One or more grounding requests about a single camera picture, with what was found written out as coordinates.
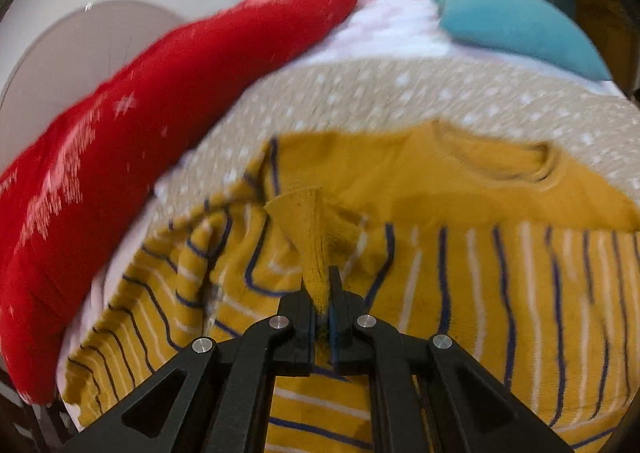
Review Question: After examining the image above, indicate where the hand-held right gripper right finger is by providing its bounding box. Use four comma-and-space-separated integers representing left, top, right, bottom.
327, 267, 576, 453

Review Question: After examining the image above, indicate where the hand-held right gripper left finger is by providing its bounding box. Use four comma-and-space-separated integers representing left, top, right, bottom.
60, 287, 317, 453

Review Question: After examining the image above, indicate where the yellow striped sweater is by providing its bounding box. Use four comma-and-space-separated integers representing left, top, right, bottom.
65, 120, 640, 453

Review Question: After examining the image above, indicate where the beige spotted blanket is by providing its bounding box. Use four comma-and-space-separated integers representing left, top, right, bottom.
150, 56, 640, 234

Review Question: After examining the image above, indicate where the red snowflake print blanket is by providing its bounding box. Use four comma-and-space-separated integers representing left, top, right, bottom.
0, 0, 362, 406

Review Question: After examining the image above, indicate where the white bed sheet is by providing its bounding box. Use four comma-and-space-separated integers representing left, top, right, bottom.
55, 0, 632, 374

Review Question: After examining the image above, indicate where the teal pillow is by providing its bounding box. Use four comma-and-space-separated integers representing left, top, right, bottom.
431, 0, 613, 81

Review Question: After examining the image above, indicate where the beige rounded headboard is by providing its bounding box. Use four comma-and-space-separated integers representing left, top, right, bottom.
0, 0, 187, 144

